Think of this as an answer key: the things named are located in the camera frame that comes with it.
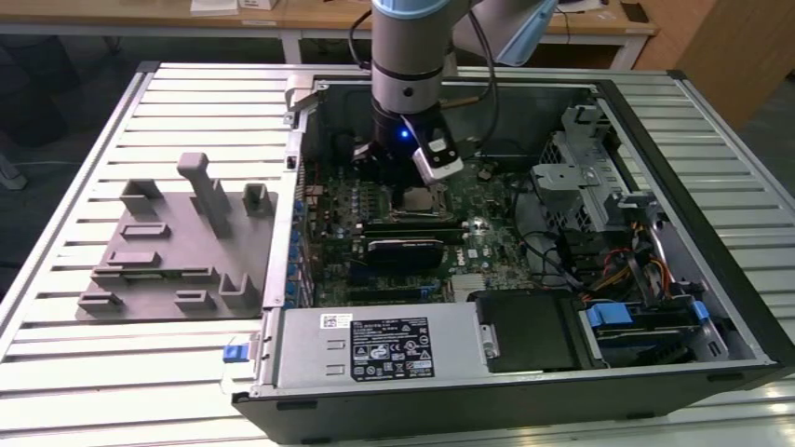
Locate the small white box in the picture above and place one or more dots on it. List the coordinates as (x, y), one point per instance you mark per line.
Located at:
(257, 4)

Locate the grey stand foot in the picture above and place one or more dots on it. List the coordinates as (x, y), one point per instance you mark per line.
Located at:
(13, 172)

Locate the black phone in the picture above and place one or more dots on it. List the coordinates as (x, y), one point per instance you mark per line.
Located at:
(636, 11)

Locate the silver CPU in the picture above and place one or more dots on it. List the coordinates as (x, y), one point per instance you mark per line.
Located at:
(422, 198)

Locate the black PC case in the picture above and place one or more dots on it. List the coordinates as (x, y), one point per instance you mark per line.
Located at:
(436, 414)

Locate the white paper sheet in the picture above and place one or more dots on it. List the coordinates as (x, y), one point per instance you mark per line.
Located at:
(214, 5)

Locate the black plastic shroud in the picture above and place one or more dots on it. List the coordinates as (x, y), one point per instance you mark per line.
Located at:
(529, 330)

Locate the grey parts rack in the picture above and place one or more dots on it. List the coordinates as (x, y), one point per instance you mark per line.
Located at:
(186, 261)

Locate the blue case latch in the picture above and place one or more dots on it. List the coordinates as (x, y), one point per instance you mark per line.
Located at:
(237, 353)

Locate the blue header connector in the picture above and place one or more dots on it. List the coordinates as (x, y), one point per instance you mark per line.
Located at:
(426, 293)

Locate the CPU socket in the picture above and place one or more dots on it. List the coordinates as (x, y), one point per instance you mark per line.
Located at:
(392, 216)

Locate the metal disk bay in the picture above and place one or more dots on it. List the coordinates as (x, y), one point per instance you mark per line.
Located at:
(714, 344)

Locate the black graphics card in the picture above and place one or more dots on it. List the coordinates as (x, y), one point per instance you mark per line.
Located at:
(404, 256)

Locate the black office chair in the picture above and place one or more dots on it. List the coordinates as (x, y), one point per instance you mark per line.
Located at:
(31, 93)

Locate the wooden desk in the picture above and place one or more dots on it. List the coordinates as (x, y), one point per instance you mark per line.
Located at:
(156, 21)

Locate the green motherboard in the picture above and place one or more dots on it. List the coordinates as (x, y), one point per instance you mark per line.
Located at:
(497, 279)

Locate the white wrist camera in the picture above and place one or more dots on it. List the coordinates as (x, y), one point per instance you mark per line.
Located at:
(440, 160)

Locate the silver drive cage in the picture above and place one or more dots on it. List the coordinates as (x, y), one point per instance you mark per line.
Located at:
(578, 153)

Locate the blue disk carrier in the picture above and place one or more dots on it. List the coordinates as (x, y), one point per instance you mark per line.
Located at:
(612, 316)

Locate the silver chipset heatsink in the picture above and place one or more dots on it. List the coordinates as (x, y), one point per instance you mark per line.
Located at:
(468, 284)

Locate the silver power supply unit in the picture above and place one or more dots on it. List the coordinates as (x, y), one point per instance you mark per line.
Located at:
(312, 344)

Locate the black RAM slot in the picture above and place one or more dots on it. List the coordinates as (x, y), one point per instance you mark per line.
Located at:
(413, 235)
(413, 230)
(413, 240)
(413, 226)

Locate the black expansion slot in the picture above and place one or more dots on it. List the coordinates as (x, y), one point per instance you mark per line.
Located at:
(382, 294)

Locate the wooden cabinet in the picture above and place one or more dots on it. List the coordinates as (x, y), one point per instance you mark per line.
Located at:
(733, 46)

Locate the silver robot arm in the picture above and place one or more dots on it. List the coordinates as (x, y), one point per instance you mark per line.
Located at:
(408, 46)

